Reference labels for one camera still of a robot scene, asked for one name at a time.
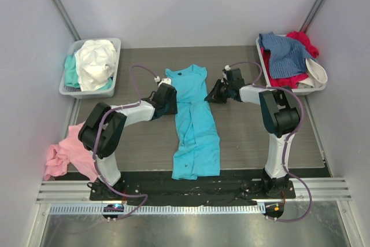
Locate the red t shirt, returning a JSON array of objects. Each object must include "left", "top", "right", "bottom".
[{"left": 260, "top": 31, "right": 319, "bottom": 89}]

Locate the slotted cable duct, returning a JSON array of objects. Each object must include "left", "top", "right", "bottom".
[{"left": 49, "top": 203, "right": 265, "bottom": 215}]

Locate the cyan t shirt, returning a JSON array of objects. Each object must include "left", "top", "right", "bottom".
[{"left": 165, "top": 64, "right": 220, "bottom": 180}]

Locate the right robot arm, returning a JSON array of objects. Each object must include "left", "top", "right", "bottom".
[{"left": 205, "top": 68, "right": 303, "bottom": 197}]

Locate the left aluminium frame post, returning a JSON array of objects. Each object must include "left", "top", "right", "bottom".
[{"left": 51, "top": 0, "right": 81, "bottom": 41}]

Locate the teal green t shirt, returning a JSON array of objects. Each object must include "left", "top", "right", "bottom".
[{"left": 64, "top": 55, "right": 113, "bottom": 91}]

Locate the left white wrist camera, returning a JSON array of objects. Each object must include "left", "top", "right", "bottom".
[{"left": 154, "top": 76, "right": 172, "bottom": 87}]

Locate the pink t shirt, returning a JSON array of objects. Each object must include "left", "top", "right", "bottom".
[{"left": 44, "top": 122, "right": 98, "bottom": 182}]

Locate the right grey plastic basket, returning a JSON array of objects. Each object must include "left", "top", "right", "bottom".
[{"left": 256, "top": 37, "right": 327, "bottom": 95}]

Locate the cream white t shirt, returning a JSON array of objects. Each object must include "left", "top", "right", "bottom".
[{"left": 297, "top": 58, "right": 328, "bottom": 89}]

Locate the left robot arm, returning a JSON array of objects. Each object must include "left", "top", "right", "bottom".
[{"left": 78, "top": 83, "right": 177, "bottom": 201}]

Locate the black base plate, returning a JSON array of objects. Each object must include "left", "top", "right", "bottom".
[{"left": 89, "top": 168, "right": 296, "bottom": 206}]

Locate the blue patterned t shirt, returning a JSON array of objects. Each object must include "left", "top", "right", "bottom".
[{"left": 259, "top": 32, "right": 315, "bottom": 79}]

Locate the aluminium frame post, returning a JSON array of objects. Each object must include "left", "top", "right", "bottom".
[
  {"left": 299, "top": 0, "right": 345, "bottom": 34},
  {"left": 51, "top": 0, "right": 81, "bottom": 41}
]

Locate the right aluminium frame post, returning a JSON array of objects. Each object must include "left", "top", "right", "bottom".
[{"left": 299, "top": 0, "right": 345, "bottom": 34}]

